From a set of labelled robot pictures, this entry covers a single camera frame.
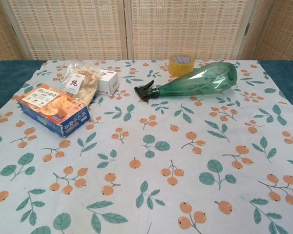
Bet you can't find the green plastic spray bottle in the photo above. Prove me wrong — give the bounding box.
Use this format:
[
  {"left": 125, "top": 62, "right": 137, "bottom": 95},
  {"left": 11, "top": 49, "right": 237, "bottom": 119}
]
[{"left": 133, "top": 61, "right": 238, "bottom": 101}]

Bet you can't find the fruit print tablecloth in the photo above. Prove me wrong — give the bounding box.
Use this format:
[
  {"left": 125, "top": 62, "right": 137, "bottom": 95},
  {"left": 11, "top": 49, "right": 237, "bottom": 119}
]
[{"left": 0, "top": 59, "right": 293, "bottom": 234}]

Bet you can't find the small white cardboard box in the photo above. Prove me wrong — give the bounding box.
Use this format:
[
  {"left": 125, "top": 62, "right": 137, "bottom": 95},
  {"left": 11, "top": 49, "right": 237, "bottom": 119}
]
[{"left": 97, "top": 68, "right": 120, "bottom": 96}]

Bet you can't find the yellowish packing tape roll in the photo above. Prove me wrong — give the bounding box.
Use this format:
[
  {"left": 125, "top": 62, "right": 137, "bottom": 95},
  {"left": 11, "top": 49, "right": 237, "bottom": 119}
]
[{"left": 168, "top": 54, "right": 196, "bottom": 78}]

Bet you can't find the clear bag of snacks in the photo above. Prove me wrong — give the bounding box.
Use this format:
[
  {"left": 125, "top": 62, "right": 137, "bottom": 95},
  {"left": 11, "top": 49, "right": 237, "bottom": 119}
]
[{"left": 61, "top": 61, "right": 101, "bottom": 107}]

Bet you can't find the woven bamboo folding screen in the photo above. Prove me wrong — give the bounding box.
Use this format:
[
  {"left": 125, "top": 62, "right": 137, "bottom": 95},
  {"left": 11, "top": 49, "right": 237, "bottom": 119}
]
[{"left": 0, "top": 0, "right": 293, "bottom": 61}]

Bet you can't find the orange and blue snack box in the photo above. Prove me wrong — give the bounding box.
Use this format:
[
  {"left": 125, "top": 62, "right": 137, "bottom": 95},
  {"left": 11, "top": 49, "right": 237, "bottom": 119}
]
[{"left": 16, "top": 83, "right": 91, "bottom": 139}]

